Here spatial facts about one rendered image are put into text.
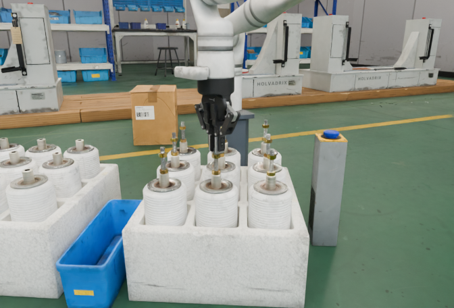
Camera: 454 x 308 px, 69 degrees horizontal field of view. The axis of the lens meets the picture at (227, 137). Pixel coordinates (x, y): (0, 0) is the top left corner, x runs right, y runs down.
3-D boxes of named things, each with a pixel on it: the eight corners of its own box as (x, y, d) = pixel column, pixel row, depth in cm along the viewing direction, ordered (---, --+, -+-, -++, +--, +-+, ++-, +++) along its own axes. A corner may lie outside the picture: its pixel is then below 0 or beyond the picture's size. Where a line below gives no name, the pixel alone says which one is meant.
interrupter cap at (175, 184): (163, 196, 69) (163, 194, 69) (140, 188, 73) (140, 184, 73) (188, 184, 75) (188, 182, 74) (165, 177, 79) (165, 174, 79)
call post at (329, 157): (307, 232, 101) (314, 134, 92) (330, 232, 100) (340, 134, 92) (311, 246, 94) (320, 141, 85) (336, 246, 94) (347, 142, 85)
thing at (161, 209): (167, 273, 72) (163, 198, 67) (139, 257, 78) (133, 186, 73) (196, 252, 80) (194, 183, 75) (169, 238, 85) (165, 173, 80)
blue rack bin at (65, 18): (44, 25, 485) (41, 9, 479) (72, 25, 498) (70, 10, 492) (38, 23, 440) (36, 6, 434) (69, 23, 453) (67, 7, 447)
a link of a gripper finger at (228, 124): (228, 111, 63) (216, 130, 67) (232, 118, 62) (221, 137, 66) (238, 109, 65) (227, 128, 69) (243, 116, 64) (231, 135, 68)
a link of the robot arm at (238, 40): (234, 21, 124) (234, 68, 129) (212, 21, 119) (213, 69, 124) (248, 20, 116) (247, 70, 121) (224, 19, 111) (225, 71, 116)
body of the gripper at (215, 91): (243, 73, 65) (242, 119, 68) (217, 70, 72) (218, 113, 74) (213, 75, 61) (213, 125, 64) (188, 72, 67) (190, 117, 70)
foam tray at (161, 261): (167, 214, 111) (165, 164, 106) (284, 217, 109) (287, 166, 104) (128, 301, 74) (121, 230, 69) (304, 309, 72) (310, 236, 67)
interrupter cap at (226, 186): (203, 196, 69) (203, 194, 69) (196, 182, 76) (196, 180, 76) (237, 192, 71) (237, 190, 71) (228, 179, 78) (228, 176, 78)
